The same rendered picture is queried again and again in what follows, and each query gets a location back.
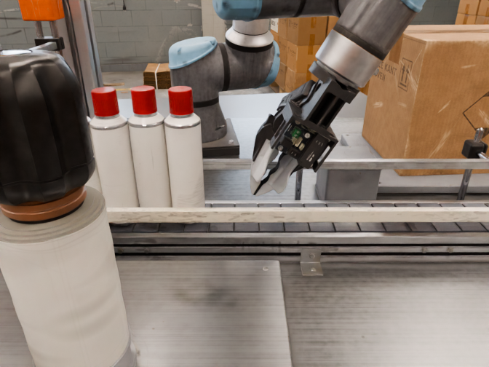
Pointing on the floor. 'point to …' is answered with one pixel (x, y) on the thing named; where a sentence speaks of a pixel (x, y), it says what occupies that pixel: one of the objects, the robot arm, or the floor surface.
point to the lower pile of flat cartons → (157, 76)
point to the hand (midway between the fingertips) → (257, 186)
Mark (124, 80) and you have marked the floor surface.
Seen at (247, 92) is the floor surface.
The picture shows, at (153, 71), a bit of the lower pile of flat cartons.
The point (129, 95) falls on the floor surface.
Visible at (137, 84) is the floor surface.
